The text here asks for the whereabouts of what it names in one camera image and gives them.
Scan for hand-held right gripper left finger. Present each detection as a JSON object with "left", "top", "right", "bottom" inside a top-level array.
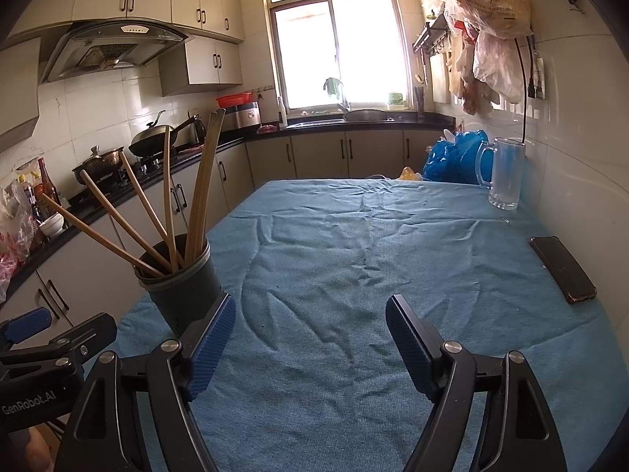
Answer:
[{"left": 53, "top": 292, "right": 237, "bottom": 472}]

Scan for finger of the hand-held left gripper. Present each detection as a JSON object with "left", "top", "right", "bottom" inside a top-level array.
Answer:
[
  {"left": 0, "top": 313, "right": 119, "bottom": 375},
  {"left": 0, "top": 306, "right": 53, "bottom": 351}
]

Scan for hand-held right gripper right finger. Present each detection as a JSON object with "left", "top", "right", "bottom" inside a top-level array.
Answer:
[{"left": 384, "top": 294, "right": 570, "bottom": 472}]

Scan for dark grey chopstick holder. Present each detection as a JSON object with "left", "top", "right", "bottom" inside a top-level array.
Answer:
[{"left": 134, "top": 233, "right": 224, "bottom": 337}]

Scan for white bowl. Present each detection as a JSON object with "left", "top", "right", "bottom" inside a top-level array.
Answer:
[{"left": 38, "top": 214, "right": 67, "bottom": 241}]

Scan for blue tablecloth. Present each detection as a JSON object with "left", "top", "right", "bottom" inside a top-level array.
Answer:
[{"left": 115, "top": 179, "right": 629, "bottom": 472}]

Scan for brown sauce bottle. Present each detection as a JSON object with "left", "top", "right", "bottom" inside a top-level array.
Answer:
[{"left": 37, "top": 157, "right": 61, "bottom": 208}]

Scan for black smartphone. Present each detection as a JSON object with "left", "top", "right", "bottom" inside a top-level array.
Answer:
[{"left": 529, "top": 236, "right": 598, "bottom": 304}]

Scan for metal cooking pot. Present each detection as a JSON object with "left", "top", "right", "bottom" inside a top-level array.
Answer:
[{"left": 73, "top": 145, "right": 126, "bottom": 183}]

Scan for gas stove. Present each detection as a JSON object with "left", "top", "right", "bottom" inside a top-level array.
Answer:
[{"left": 74, "top": 155, "right": 164, "bottom": 188}]

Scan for blue plastic bag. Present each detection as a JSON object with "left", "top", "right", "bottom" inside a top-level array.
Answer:
[{"left": 423, "top": 130, "right": 492, "bottom": 185}]

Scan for clear glass mug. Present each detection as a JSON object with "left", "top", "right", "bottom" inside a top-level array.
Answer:
[{"left": 474, "top": 138, "right": 528, "bottom": 211}]

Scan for black wok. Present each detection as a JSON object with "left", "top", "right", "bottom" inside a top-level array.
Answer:
[{"left": 129, "top": 111, "right": 204, "bottom": 157}]

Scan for beige lower kitchen cabinets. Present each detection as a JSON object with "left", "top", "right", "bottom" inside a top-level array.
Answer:
[{"left": 0, "top": 130, "right": 455, "bottom": 335}]

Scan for black kitchen countertop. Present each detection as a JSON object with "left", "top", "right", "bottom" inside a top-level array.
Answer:
[{"left": 0, "top": 113, "right": 455, "bottom": 301}]

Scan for steel rice cooker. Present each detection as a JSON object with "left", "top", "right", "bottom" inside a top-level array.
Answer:
[{"left": 223, "top": 101, "right": 261, "bottom": 131}]

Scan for red plastic basket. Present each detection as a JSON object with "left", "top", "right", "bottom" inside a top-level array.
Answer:
[{"left": 216, "top": 92, "right": 256, "bottom": 107}]

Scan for green cloth on faucet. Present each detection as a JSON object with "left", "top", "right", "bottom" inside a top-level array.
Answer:
[{"left": 323, "top": 77, "right": 351, "bottom": 111}]

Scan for clear plastic bag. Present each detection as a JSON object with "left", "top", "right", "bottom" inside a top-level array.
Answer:
[{"left": 449, "top": 29, "right": 526, "bottom": 116}]

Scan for range hood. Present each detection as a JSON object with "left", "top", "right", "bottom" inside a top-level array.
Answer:
[{"left": 39, "top": 17, "right": 190, "bottom": 84}]

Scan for kitchen window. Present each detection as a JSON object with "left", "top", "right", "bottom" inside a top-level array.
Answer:
[{"left": 260, "top": 0, "right": 418, "bottom": 114}]

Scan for tan printed plastic bag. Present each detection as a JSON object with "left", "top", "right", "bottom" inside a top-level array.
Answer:
[{"left": 445, "top": 0, "right": 534, "bottom": 40}]

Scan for black power cable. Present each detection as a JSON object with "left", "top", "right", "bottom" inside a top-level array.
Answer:
[{"left": 511, "top": 0, "right": 540, "bottom": 148}]

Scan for metal wall rack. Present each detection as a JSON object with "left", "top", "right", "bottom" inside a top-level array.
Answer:
[{"left": 412, "top": 14, "right": 452, "bottom": 55}]

